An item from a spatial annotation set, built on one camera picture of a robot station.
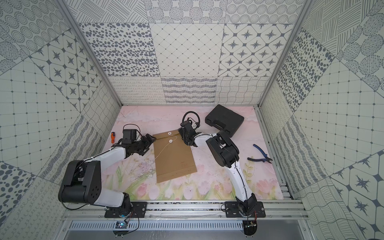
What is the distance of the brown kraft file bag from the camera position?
0.88 metres

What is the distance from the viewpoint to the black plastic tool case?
106 centimetres

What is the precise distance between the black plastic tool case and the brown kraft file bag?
10.0 inches
